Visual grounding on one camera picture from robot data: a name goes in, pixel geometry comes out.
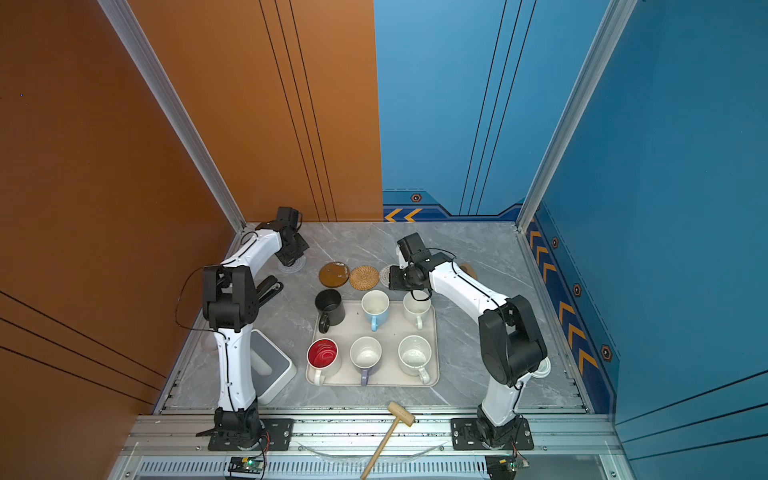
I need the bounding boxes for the white woven round coaster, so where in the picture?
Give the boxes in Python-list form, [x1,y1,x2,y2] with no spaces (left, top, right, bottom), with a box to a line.
[379,265,391,289]

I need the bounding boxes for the glossy brown round coaster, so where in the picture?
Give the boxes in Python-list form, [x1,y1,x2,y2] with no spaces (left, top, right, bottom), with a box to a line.
[318,261,350,288]

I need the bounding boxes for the white mug back right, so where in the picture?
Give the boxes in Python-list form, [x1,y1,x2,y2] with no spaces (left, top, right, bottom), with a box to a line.
[402,290,432,330]

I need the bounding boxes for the black mug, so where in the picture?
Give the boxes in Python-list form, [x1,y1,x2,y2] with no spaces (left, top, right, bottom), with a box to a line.
[315,289,346,334]

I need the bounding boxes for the right green circuit board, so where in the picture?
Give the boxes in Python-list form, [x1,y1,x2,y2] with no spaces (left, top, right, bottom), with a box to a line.
[485,456,525,480]

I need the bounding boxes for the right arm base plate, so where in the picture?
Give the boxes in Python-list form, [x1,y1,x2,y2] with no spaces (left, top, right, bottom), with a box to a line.
[450,415,535,451]

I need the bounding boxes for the wooden mallet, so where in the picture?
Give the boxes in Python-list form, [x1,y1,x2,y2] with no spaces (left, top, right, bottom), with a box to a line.
[360,401,415,480]

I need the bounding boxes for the paw print cork coaster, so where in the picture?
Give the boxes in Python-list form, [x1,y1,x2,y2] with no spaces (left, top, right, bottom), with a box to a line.
[459,263,478,280]

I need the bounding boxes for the aluminium corner post left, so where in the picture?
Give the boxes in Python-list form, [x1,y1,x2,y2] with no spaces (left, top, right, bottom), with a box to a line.
[98,0,246,232]

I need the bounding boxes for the aluminium corner post right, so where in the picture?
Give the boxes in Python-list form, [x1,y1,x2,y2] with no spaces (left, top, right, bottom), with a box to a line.
[515,0,637,233]

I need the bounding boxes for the white mug purple handle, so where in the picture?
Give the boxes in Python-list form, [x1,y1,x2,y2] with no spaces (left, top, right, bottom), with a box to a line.
[349,336,383,387]

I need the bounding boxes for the large white mug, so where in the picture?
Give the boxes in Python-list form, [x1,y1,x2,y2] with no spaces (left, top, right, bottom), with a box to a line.
[397,335,432,385]

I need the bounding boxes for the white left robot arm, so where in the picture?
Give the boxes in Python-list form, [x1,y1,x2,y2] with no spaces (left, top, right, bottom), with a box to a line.
[201,221,308,451]

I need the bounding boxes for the green circuit board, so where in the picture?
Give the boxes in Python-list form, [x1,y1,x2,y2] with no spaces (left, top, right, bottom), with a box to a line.
[226,456,266,479]
[485,456,525,480]

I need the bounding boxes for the clear glass round coaster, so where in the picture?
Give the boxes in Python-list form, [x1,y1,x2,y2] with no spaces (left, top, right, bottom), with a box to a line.
[278,256,307,274]

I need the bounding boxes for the black stapler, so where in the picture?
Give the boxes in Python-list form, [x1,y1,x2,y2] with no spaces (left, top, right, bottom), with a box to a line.
[256,275,284,309]

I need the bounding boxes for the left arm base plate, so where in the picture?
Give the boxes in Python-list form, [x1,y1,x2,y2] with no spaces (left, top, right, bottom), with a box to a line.
[208,417,294,452]

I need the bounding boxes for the light blue mug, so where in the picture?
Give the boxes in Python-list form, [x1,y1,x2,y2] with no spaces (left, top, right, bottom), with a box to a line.
[361,290,390,332]

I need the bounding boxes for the aluminium corner post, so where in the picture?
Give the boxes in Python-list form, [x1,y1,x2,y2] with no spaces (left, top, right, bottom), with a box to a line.
[515,0,637,233]
[98,0,246,232]

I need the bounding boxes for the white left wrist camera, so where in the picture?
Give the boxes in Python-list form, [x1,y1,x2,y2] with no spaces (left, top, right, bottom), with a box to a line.
[275,206,303,231]

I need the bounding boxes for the red inside white mug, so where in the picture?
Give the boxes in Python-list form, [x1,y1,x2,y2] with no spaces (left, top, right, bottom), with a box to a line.
[307,338,342,386]

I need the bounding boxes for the left green circuit board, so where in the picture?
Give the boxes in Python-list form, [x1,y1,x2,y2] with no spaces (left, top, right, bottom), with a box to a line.
[226,456,266,479]

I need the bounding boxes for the aluminium front rail frame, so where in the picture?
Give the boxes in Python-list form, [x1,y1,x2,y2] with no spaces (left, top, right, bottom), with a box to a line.
[108,408,634,479]

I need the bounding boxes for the tan woven rattan coaster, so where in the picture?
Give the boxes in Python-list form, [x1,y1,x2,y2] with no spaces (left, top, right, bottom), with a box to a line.
[349,265,380,291]

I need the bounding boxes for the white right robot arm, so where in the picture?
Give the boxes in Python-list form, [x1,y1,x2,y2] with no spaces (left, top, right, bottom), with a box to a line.
[388,233,551,451]

